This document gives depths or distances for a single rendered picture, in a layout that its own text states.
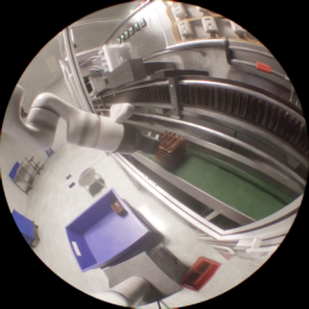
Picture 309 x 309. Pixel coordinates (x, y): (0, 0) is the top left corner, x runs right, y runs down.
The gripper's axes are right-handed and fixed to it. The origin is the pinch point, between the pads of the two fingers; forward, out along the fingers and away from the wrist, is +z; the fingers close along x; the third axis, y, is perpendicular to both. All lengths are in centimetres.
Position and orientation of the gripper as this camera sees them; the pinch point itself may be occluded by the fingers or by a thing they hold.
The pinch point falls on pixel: (165, 141)
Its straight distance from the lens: 34.9
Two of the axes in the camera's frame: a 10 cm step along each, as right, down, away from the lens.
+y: -3.5, 9.2, 1.8
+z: 6.7, 1.0, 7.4
